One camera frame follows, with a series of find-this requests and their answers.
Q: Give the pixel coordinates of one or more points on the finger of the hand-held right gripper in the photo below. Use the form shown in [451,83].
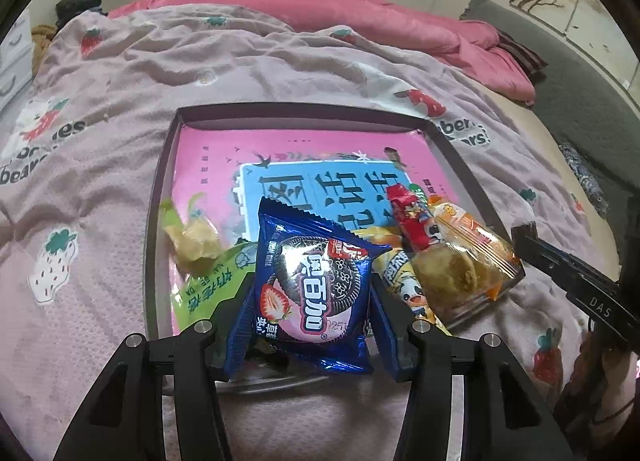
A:
[540,251]

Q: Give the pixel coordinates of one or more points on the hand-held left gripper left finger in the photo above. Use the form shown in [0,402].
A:
[220,336]

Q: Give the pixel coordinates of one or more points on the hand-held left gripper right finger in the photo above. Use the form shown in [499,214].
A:
[387,336]

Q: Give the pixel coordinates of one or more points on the green chips packet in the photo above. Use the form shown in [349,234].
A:
[210,291]

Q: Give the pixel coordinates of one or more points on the yellow stick snack packet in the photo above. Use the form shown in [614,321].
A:
[400,276]

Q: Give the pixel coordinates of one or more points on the orange biscuit packet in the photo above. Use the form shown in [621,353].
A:
[470,226]

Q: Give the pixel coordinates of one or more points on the clear biscuit packet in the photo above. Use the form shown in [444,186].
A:
[465,306]

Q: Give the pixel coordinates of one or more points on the blue cookie packet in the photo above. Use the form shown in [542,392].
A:
[310,281]

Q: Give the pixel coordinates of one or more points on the red stick snack packet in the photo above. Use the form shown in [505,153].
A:
[415,226]

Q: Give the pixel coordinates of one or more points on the dark shallow cardboard box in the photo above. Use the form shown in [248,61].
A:
[165,166]

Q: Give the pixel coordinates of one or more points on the blue patterned cloth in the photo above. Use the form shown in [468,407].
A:
[585,176]

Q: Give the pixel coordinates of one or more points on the beige bed sheet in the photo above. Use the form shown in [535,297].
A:
[525,131]

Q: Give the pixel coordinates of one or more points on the grey quilted headboard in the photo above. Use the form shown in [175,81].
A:
[575,81]

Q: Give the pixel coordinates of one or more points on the pink book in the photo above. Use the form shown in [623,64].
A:
[210,161]

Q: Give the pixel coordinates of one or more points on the dark striped pillow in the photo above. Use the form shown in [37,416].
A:
[522,58]

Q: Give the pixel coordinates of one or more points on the pink strawberry printed blanket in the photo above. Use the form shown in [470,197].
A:
[100,166]

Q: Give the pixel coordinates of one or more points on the pink duvet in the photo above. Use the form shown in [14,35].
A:
[325,6]

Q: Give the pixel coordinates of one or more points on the brown plush blanket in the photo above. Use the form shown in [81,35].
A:
[42,41]

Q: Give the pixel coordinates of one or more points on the white drawer unit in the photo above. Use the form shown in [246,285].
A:
[15,56]

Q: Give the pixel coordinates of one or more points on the dark clothes pile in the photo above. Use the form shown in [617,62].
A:
[75,6]

